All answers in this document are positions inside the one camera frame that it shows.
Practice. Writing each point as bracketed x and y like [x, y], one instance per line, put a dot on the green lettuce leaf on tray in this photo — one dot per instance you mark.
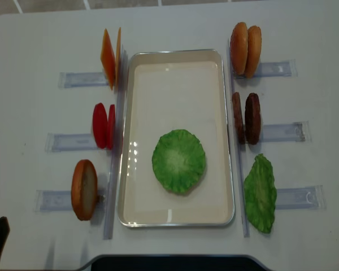
[178, 161]

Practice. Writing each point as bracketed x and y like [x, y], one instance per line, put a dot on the brown meat patty inner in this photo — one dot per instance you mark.
[238, 122]

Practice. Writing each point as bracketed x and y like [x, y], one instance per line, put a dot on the dark meat patty outer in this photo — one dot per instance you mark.
[252, 119]

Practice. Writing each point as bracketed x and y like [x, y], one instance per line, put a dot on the orange cheese slice inner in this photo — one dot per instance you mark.
[118, 58]

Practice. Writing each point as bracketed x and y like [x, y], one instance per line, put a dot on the orange cheese slice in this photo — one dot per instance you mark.
[118, 58]
[108, 59]

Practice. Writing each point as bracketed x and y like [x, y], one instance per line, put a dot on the orange cheese slice outer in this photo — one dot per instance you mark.
[108, 59]

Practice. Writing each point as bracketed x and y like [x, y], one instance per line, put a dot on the standing green lettuce leaf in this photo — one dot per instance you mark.
[260, 195]

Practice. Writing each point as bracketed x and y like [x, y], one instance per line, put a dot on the white metal tray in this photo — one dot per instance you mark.
[167, 91]

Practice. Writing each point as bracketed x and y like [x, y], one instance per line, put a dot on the bun half on left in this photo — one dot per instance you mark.
[84, 190]

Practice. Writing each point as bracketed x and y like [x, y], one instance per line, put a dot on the sesame bun top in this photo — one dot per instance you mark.
[239, 47]

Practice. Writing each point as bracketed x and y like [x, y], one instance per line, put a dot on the plain bun half right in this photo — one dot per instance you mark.
[254, 50]

